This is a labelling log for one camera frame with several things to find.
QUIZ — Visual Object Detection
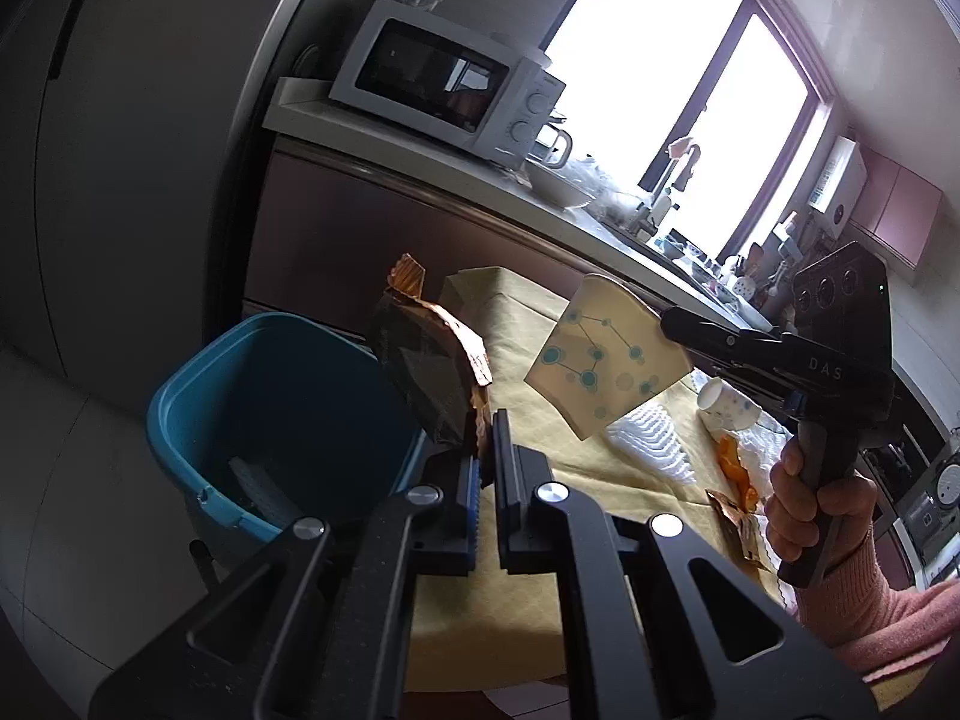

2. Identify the white dotted paper cup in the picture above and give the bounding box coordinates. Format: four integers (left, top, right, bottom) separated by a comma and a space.
697, 377, 763, 433

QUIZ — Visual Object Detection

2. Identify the white bowl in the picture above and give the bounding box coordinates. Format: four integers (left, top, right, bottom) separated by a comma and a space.
525, 161, 595, 209

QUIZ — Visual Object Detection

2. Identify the silver refrigerator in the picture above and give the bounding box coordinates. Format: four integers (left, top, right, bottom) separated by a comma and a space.
0, 0, 361, 428

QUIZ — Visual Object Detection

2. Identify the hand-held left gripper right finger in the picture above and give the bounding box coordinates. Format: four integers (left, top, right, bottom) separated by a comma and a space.
491, 409, 878, 720

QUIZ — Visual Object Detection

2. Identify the window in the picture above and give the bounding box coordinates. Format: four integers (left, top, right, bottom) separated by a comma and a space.
541, 0, 835, 265

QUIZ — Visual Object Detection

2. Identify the pink wall cabinet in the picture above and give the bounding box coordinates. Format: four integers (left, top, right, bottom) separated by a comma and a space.
851, 150, 944, 272

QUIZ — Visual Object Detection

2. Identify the sink faucet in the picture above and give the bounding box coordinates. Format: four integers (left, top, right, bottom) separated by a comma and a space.
637, 141, 703, 235

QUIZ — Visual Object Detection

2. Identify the kitchen counter cabinet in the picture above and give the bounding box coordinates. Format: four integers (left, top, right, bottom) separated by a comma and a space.
244, 77, 775, 350

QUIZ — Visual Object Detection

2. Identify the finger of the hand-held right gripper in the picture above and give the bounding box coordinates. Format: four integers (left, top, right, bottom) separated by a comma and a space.
659, 306, 788, 370
694, 364, 803, 417

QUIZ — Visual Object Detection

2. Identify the white microwave oven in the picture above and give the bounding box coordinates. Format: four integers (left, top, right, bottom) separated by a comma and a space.
328, 0, 568, 166

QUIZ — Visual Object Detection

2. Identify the blue plastic bin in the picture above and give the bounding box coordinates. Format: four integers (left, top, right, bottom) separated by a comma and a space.
146, 313, 430, 550

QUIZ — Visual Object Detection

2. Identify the person's right hand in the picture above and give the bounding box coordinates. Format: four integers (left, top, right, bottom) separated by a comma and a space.
765, 436, 877, 565

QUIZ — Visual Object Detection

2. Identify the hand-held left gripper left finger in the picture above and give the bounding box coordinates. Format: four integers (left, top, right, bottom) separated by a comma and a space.
90, 411, 485, 720

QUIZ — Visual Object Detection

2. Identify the brown snack wrapper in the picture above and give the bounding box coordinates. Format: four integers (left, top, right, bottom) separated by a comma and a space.
705, 487, 767, 563

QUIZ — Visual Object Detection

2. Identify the glass kettle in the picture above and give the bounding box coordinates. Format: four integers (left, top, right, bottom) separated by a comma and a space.
529, 111, 575, 167

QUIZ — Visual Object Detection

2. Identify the clear ribbed plastic tray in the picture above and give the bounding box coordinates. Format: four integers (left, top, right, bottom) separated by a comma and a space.
606, 401, 700, 485

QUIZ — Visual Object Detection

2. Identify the yellow tablecloth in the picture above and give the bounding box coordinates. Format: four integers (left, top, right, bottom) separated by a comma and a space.
405, 266, 935, 713

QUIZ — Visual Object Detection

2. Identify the white water heater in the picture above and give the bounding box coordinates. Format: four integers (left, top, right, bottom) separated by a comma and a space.
806, 136, 871, 226

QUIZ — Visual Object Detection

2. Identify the dark orange snack wrapper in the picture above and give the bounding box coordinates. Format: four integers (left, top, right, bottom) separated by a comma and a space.
367, 253, 493, 446

